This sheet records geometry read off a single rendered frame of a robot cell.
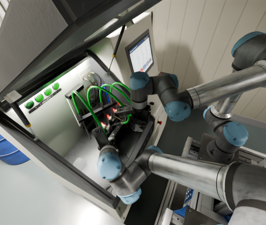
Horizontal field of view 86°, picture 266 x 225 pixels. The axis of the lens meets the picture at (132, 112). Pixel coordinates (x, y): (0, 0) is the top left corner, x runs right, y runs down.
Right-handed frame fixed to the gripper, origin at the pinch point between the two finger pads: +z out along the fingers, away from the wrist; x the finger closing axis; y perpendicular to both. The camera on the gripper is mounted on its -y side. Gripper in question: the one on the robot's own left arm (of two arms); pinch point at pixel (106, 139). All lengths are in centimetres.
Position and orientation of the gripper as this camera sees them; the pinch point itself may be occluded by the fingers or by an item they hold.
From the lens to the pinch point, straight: 80.9
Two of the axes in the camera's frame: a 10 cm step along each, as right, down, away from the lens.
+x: 8.5, -5.0, 1.4
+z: -1.7, -0.1, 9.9
